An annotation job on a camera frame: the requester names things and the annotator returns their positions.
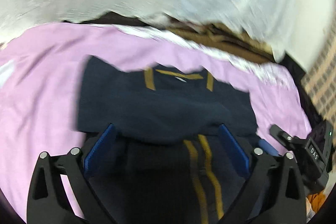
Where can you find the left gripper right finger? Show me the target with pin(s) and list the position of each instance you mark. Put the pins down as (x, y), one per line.
(273, 191)

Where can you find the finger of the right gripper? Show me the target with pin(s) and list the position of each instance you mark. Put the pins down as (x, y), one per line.
(268, 148)
(284, 138)

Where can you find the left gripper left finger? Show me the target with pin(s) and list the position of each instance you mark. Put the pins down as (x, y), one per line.
(48, 202)

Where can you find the navy knit sweater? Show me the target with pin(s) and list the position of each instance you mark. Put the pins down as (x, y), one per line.
(166, 164)

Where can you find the brown cardboard pile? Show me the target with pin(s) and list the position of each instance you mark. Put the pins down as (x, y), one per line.
(219, 36)

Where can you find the pink bed sheet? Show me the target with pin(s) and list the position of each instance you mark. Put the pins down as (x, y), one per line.
(40, 75)

